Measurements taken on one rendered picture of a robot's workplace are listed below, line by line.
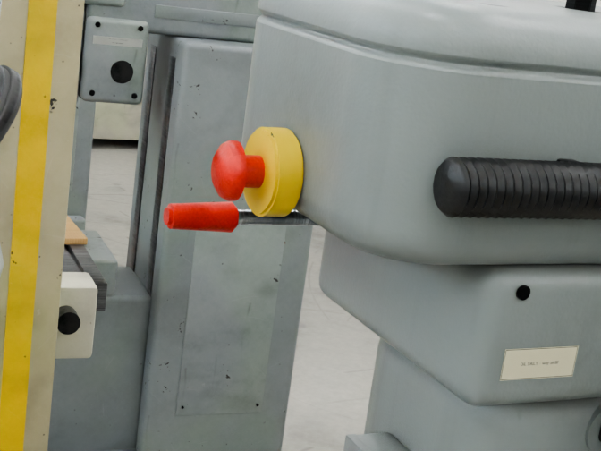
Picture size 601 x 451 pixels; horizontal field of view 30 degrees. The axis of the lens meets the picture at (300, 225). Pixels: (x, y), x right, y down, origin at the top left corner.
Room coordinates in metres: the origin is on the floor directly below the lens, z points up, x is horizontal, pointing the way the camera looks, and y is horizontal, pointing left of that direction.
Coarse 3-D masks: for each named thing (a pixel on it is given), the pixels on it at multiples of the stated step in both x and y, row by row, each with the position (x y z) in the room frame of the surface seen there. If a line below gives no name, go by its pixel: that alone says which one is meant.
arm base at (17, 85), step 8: (8, 72) 1.06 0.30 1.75; (16, 72) 1.07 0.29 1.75; (8, 80) 1.05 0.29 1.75; (16, 80) 1.06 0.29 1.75; (8, 88) 1.05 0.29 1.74; (16, 88) 1.05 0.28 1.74; (8, 96) 1.04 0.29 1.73; (16, 96) 1.04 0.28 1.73; (0, 104) 1.03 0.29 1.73; (8, 104) 1.03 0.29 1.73; (16, 104) 1.04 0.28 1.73; (0, 112) 1.03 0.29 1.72; (8, 112) 1.03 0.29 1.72; (16, 112) 1.04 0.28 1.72; (0, 120) 1.03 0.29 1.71; (8, 120) 1.03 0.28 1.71; (0, 128) 1.03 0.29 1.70; (8, 128) 1.04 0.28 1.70; (0, 136) 1.03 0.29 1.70
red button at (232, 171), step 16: (224, 144) 0.72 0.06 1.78; (240, 144) 0.72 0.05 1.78; (224, 160) 0.71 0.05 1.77; (240, 160) 0.71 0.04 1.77; (256, 160) 0.72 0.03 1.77; (224, 176) 0.71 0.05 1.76; (240, 176) 0.71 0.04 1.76; (256, 176) 0.72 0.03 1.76; (224, 192) 0.71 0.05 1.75; (240, 192) 0.71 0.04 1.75
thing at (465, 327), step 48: (336, 240) 0.86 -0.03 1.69; (336, 288) 0.85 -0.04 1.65; (384, 288) 0.79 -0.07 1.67; (432, 288) 0.73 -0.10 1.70; (480, 288) 0.69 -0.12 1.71; (528, 288) 0.69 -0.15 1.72; (576, 288) 0.71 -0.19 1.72; (384, 336) 0.78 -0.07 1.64; (432, 336) 0.73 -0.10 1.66; (480, 336) 0.69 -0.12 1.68; (528, 336) 0.69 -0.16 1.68; (576, 336) 0.71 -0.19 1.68; (480, 384) 0.68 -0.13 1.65; (528, 384) 0.70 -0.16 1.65; (576, 384) 0.72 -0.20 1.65
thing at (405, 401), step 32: (384, 352) 0.84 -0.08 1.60; (384, 384) 0.84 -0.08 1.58; (416, 384) 0.80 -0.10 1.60; (384, 416) 0.83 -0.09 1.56; (416, 416) 0.79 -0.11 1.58; (448, 416) 0.76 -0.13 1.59; (480, 416) 0.74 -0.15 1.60; (512, 416) 0.74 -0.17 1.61; (544, 416) 0.74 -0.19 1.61; (576, 416) 0.75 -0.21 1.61; (416, 448) 0.78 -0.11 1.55; (448, 448) 0.75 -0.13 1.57; (480, 448) 0.74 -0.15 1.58; (512, 448) 0.73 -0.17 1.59; (544, 448) 0.74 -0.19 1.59; (576, 448) 0.75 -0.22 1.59
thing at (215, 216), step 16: (176, 208) 0.81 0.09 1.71; (192, 208) 0.81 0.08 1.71; (208, 208) 0.82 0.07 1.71; (224, 208) 0.82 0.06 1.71; (176, 224) 0.81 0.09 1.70; (192, 224) 0.81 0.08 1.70; (208, 224) 0.82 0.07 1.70; (224, 224) 0.82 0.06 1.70; (240, 224) 0.83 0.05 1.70; (256, 224) 0.84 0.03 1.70; (272, 224) 0.85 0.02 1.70; (288, 224) 0.85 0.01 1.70; (304, 224) 0.86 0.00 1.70
